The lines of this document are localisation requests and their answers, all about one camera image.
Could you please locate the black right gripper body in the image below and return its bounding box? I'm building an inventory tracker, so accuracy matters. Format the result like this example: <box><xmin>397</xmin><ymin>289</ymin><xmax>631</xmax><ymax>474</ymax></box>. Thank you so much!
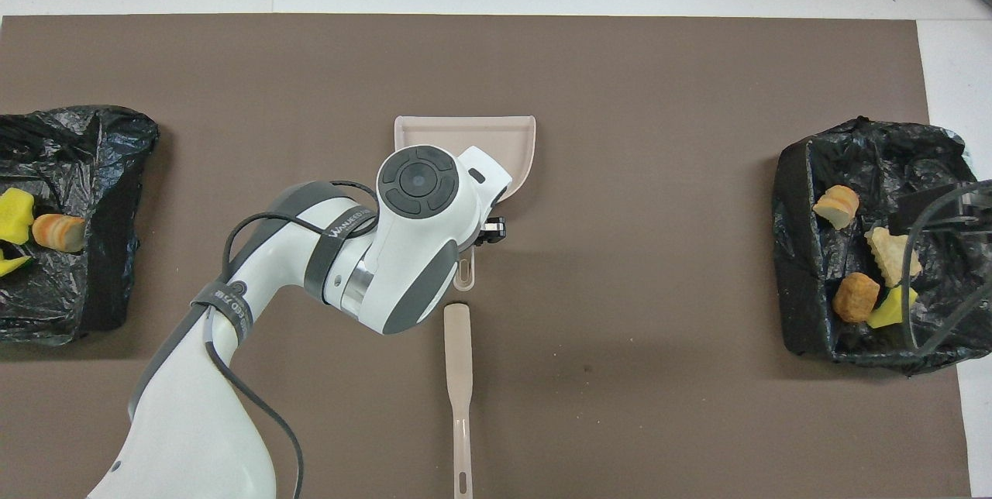
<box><xmin>888</xmin><ymin>184</ymin><xmax>992</xmax><ymax>236</ymax></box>

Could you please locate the large beige sponge chunk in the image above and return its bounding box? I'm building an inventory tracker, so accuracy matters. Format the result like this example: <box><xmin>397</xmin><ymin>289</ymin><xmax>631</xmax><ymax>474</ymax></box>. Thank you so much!
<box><xmin>864</xmin><ymin>226</ymin><xmax>923</xmax><ymax>287</ymax></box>

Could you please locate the beige plastic dustpan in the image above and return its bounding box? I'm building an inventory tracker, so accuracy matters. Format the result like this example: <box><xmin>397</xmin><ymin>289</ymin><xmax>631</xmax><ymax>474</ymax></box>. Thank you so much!
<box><xmin>394</xmin><ymin>115</ymin><xmax>537</xmax><ymax>291</ymax></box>

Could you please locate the small yellow green sponge scrap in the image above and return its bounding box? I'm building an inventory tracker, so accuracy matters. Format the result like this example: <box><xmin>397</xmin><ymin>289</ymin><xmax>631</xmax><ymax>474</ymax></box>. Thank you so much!
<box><xmin>866</xmin><ymin>284</ymin><xmax>919</xmax><ymax>329</ymax></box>

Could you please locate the beige plastic hand brush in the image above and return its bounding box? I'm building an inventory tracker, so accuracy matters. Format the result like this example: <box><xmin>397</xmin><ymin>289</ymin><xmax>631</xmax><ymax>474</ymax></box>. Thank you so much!
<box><xmin>443</xmin><ymin>303</ymin><xmax>474</xmax><ymax>499</ymax></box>

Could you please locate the brown sponge lump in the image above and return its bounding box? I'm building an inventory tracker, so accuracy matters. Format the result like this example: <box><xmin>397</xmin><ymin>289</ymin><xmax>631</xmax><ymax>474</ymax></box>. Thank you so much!
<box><xmin>832</xmin><ymin>273</ymin><xmax>882</xmax><ymax>324</ymax></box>

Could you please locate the rounded beige sponge scrap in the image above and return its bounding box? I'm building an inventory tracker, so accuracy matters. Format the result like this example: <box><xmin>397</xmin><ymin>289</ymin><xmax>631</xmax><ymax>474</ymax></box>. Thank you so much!
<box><xmin>31</xmin><ymin>213</ymin><xmax>88</xmax><ymax>253</ymax></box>

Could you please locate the notched yellow sponge piece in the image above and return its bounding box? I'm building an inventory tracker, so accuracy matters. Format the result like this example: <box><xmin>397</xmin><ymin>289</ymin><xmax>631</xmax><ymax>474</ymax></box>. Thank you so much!
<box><xmin>0</xmin><ymin>188</ymin><xmax>36</xmax><ymax>246</ymax></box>

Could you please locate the bin with crumpled black bag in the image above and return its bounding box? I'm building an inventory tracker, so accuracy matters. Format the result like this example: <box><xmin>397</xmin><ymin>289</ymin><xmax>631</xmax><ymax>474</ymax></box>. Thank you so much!
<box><xmin>772</xmin><ymin>117</ymin><xmax>992</xmax><ymax>376</ymax></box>

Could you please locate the bin with smooth black bag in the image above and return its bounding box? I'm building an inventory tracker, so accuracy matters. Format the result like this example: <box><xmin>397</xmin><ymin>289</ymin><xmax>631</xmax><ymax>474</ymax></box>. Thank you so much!
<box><xmin>0</xmin><ymin>105</ymin><xmax>160</xmax><ymax>346</ymax></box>

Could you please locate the brown table mat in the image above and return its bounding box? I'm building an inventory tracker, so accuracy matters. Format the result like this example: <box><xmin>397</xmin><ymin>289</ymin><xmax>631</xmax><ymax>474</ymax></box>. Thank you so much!
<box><xmin>0</xmin><ymin>14</ymin><xmax>972</xmax><ymax>499</ymax></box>

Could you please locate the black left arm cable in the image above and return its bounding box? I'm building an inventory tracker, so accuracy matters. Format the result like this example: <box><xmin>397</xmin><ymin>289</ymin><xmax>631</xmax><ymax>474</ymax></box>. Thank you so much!
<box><xmin>203</xmin><ymin>179</ymin><xmax>381</xmax><ymax>499</ymax></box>

